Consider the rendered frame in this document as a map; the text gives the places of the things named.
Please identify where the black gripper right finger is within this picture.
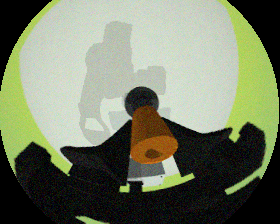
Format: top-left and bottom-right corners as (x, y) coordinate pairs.
(161, 117), (234, 178)

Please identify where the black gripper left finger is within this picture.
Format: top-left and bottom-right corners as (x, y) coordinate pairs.
(60, 119), (132, 187)

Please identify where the orange-brown cylinder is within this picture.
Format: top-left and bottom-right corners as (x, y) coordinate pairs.
(130, 106), (179, 164)

